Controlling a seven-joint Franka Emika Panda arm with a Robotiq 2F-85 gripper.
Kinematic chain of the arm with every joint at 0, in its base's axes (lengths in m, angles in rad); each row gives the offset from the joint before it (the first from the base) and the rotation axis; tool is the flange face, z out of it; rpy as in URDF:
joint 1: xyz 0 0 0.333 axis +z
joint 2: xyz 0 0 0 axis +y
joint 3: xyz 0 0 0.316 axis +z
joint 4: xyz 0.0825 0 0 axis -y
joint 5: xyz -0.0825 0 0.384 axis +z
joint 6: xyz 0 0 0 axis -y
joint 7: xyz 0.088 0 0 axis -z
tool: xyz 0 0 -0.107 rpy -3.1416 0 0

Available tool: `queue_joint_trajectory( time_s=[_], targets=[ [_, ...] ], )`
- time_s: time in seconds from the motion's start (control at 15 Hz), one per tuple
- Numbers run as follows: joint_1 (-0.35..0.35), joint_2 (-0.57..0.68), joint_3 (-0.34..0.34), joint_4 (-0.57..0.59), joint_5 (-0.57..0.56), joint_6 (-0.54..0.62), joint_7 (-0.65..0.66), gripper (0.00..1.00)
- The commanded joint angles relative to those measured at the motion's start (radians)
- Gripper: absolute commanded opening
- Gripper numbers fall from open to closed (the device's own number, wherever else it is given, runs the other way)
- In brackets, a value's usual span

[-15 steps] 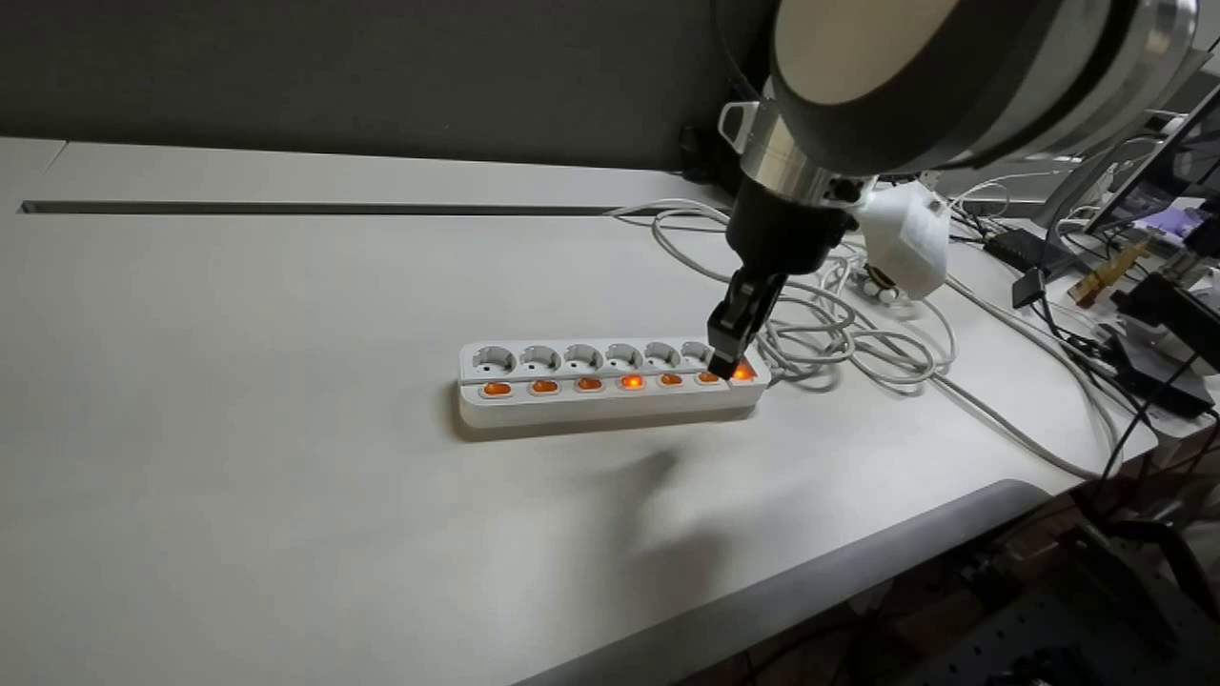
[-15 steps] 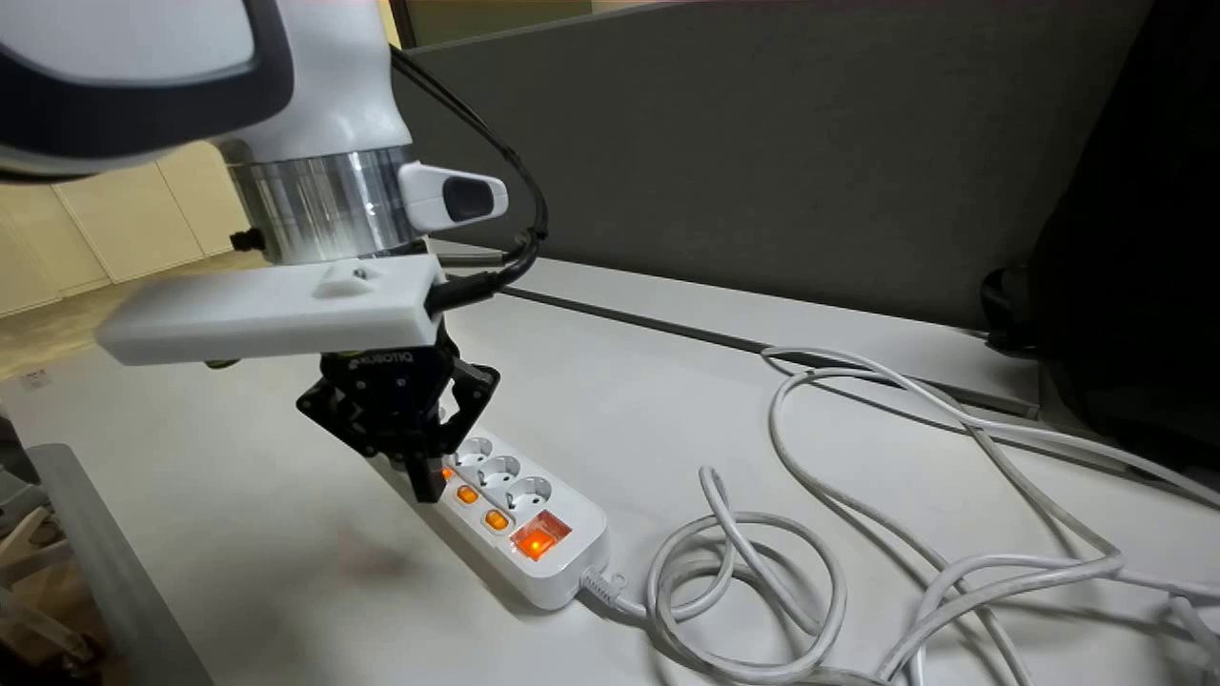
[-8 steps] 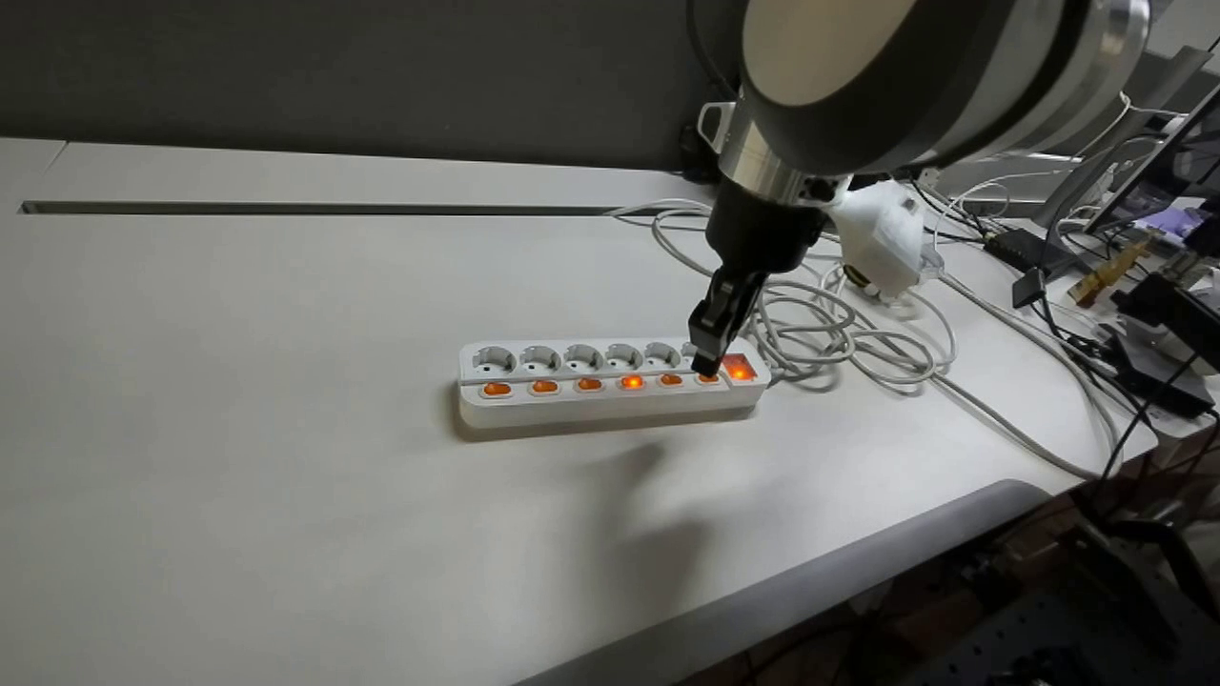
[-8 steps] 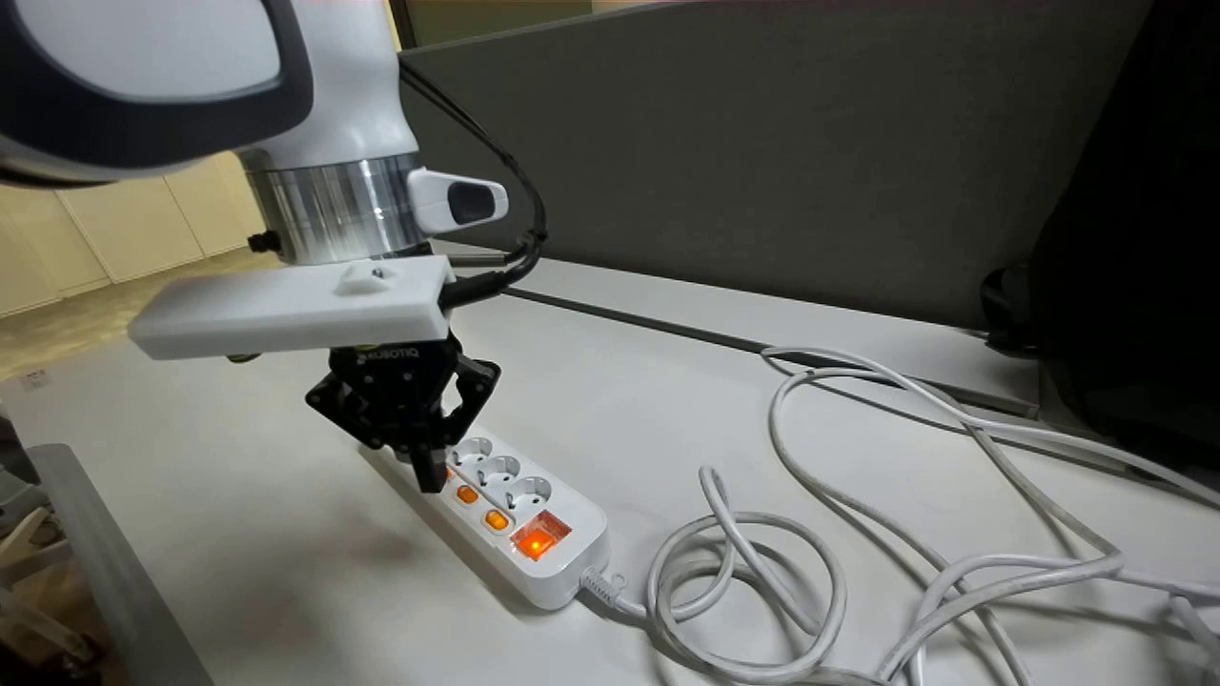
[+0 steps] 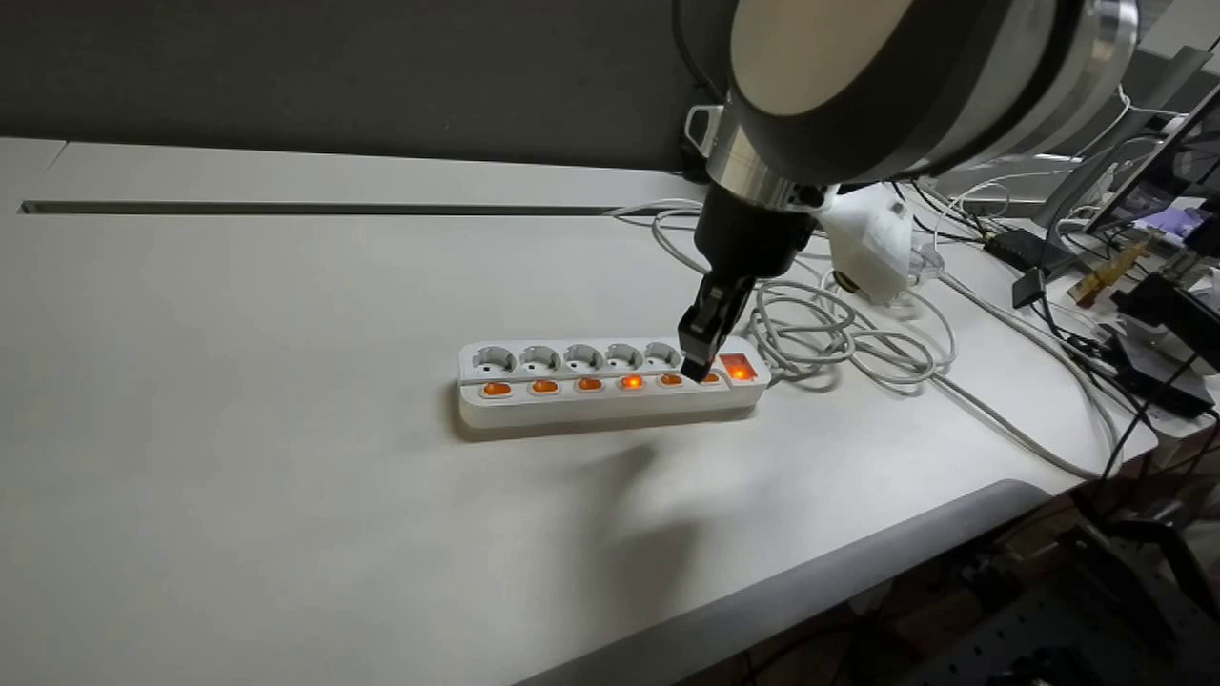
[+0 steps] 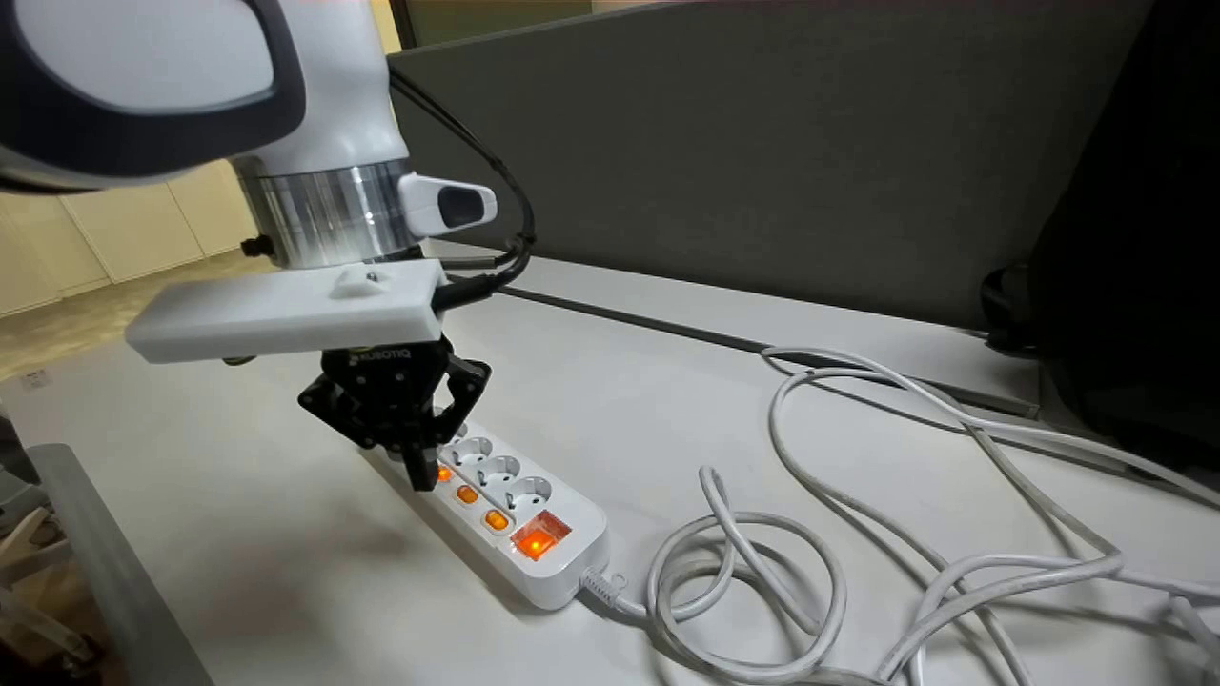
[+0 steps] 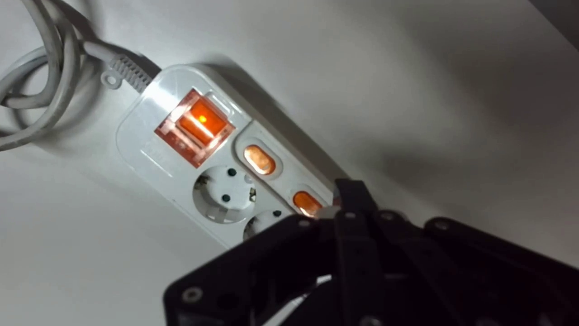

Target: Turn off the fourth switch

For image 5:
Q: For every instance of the black flat device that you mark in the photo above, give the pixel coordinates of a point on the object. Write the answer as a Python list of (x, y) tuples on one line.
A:
[(1169, 316)]

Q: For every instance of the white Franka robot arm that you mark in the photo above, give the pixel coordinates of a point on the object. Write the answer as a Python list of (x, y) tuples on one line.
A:
[(889, 62)]

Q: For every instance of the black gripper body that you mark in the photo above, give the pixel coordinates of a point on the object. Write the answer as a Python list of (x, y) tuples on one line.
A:
[(756, 239)]

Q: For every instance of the grey desk partition panel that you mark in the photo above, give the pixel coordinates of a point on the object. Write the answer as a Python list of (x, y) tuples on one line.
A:
[(317, 79)]

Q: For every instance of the black adapter box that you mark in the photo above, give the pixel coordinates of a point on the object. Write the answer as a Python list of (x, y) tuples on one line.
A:
[(1030, 248)]

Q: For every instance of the yellow wooden stick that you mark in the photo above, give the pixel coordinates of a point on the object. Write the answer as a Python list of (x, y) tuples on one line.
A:
[(1108, 272)]

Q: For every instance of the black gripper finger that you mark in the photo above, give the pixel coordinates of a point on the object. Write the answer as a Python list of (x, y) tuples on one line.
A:
[(707, 328), (742, 305)]

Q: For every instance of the white six-socket power strip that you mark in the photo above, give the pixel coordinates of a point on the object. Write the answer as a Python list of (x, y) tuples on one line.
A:
[(598, 404)]

